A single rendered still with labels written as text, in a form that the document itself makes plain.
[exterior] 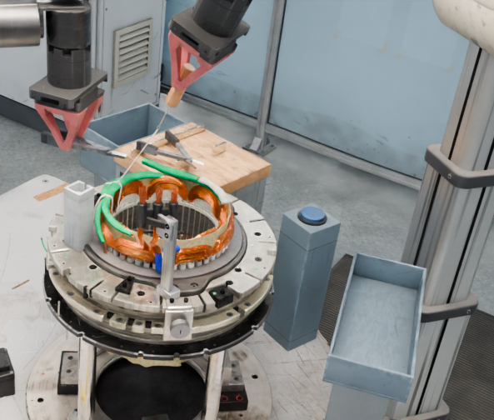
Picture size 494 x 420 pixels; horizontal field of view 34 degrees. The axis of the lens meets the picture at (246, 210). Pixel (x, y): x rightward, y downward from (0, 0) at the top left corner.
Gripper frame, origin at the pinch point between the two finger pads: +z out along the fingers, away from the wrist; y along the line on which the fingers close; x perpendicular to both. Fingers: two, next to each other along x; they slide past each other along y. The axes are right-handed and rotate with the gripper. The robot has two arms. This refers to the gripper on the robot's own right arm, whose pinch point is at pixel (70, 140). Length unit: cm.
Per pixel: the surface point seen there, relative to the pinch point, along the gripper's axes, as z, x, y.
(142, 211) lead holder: -2.3, 17.8, 14.4
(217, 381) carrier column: 27.2, 27.8, 8.1
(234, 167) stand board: 14.1, 15.8, -28.0
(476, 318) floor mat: 123, 74, -152
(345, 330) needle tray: 17.4, 43.0, 1.0
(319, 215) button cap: 16.1, 32.6, -23.5
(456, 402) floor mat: 122, 72, -106
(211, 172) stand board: 14.0, 13.0, -23.9
